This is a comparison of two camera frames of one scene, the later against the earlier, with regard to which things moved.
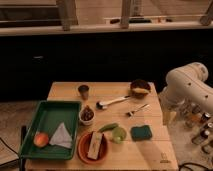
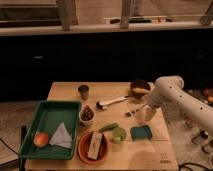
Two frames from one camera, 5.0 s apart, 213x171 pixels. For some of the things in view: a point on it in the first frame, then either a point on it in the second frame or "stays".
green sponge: x=141 y=132 stays
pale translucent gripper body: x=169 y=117 → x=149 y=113
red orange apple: x=41 y=139 stays
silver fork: x=130 y=114 stays
